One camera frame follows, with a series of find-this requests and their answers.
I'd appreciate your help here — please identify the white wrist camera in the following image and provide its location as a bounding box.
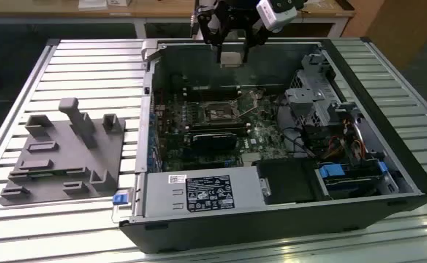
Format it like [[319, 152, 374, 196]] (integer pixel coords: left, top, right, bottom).
[[257, 0, 299, 32]]

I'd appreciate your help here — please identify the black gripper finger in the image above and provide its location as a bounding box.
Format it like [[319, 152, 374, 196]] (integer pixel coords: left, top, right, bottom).
[[198, 5, 234, 64], [242, 15, 270, 63]]

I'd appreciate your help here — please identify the green motherboard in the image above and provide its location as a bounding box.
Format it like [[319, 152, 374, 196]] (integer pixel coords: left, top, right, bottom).
[[151, 72, 291, 173]]

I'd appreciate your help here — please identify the grey power supply unit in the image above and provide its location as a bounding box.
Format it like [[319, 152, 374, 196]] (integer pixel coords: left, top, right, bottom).
[[141, 167, 266, 220]]

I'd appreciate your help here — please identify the orange yellow wire bundle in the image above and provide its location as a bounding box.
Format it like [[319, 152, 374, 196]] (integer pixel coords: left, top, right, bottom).
[[323, 135, 369, 159]]

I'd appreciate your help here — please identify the RAM stick with white label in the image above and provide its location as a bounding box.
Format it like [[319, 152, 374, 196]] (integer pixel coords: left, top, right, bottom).
[[191, 85, 242, 94]]

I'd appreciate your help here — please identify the black open PC case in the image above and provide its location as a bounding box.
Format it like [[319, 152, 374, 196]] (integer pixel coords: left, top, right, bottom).
[[118, 38, 427, 254]]

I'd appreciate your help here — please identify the wooden cabinet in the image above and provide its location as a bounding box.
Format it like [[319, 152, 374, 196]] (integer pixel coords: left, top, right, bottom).
[[365, 0, 427, 72]]

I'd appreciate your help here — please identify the metal socket cover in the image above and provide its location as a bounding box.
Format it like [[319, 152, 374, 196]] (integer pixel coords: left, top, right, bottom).
[[237, 88, 270, 118]]

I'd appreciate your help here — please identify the grey parts rack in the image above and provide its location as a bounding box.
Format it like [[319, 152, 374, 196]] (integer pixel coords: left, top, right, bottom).
[[0, 97, 127, 207]]

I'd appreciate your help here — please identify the black cable in case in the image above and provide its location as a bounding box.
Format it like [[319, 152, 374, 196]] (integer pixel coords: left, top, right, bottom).
[[282, 128, 318, 159]]

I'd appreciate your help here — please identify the black graphics card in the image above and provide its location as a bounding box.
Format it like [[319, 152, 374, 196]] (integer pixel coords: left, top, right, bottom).
[[190, 131, 239, 151]]

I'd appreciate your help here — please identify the black CPU socket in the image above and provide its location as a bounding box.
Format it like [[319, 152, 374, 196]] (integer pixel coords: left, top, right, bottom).
[[198, 100, 242, 124]]

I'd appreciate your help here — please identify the black RAM stick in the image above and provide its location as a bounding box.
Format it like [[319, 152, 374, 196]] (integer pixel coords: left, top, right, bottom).
[[187, 123, 251, 129]]

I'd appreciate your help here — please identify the grey metal drive cage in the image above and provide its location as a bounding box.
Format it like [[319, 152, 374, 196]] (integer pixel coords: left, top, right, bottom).
[[285, 53, 357, 127]]

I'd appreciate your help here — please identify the hard disk in blue carrier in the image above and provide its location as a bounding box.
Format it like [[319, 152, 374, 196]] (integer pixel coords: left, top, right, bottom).
[[315, 163, 389, 199]]

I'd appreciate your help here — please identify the silver cable plug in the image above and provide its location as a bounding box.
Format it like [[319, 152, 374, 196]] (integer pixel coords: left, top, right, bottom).
[[190, 8, 201, 39]]

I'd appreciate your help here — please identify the small silver heatsink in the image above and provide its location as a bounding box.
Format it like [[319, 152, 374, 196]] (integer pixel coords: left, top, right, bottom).
[[241, 153, 262, 165]]

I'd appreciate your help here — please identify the black plastic shroud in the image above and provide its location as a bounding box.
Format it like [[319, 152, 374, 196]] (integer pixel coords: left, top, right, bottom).
[[255, 158, 327, 205]]

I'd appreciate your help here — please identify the wooden desk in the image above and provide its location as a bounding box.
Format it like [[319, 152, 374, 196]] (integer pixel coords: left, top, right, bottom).
[[0, 0, 357, 39]]

